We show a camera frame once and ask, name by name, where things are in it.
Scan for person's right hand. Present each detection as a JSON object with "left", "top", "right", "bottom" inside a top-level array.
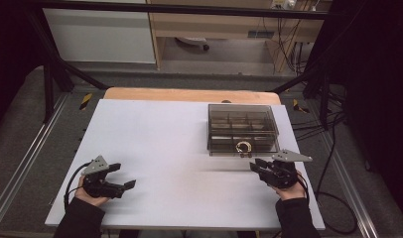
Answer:
[{"left": 272, "top": 172, "right": 309, "bottom": 201}]

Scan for office chair base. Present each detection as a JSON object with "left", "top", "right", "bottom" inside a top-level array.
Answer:
[{"left": 175, "top": 37, "right": 210, "bottom": 53}]

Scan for person's left hand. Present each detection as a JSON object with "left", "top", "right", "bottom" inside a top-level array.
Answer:
[{"left": 73, "top": 176, "right": 110, "bottom": 208}]

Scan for aluminium floor rail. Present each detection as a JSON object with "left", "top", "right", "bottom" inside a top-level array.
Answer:
[
  {"left": 0, "top": 93, "right": 69, "bottom": 226},
  {"left": 322, "top": 132, "right": 379, "bottom": 238}
]

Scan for wooden table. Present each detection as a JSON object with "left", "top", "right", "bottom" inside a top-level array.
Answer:
[{"left": 103, "top": 86, "right": 282, "bottom": 106}]

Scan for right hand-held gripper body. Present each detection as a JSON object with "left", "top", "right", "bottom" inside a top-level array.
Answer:
[{"left": 260, "top": 149, "right": 313, "bottom": 189}]

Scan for yellow black floor tape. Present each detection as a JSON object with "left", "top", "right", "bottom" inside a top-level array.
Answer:
[
  {"left": 292, "top": 98, "right": 310, "bottom": 114},
  {"left": 78, "top": 92, "right": 93, "bottom": 111}
]

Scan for hanging black desk cables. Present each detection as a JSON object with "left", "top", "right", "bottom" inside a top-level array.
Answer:
[{"left": 262, "top": 16, "right": 320, "bottom": 75}]

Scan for bundle of black floor cables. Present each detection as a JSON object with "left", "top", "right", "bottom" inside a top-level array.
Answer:
[{"left": 290, "top": 110, "right": 346, "bottom": 142}]

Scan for white power strip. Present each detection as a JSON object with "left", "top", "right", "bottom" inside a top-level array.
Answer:
[{"left": 271, "top": 0, "right": 297, "bottom": 10}]

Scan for white cabinet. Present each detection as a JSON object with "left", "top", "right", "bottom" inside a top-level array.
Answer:
[{"left": 41, "top": 8, "right": 157, "bottom": 64}]

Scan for hand-held gripper black cable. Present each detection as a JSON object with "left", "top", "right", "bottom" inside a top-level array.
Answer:
[
  {"left": 63, "top": 162, "right": 92, "bottom": 211},
  {"left": 297, "top": 173, "right": 311, "bottom": 200}
]

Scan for dark curtain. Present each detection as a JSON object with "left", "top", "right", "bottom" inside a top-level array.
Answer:
[
  {"left": 0, "top": 0, "right": 54, "bottom": 140},
  {"left": 308, "top": 0, "right": 403, "bottom": 226}
]

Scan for smoky transparent drawer box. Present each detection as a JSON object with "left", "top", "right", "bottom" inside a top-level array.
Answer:
[{"left": 207, "top": 103, "right": 281, "bottom": 158}]

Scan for light wooden desk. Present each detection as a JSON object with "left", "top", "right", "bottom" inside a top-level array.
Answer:
[{"left": 146, "top": 0, "right": 333, "bottom": 72}]

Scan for right hand-held gripper black cable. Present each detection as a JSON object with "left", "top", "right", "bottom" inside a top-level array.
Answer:
[{"left": 297, "top": 173, "right": 311, "bottom": 200}]

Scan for left hand-held gripper black cable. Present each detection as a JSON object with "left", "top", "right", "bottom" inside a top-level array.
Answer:
[{"left": 63, "top": 162, "right": 92, "bottom": 211}]

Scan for black metal frame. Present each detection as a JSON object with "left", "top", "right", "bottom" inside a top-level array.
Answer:
[{"left": 24, "top": 0, "right": 347, "bottom": 131}]

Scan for long black floor cable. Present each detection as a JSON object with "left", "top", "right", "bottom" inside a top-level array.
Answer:
[{"left": 314, "top": 122, "right": 359, "bottom": 236}]

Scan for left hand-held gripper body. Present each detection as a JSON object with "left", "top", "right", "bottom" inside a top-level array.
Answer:
[{"left": 80, "top": 155, "right": 125, "bottom": 200}]

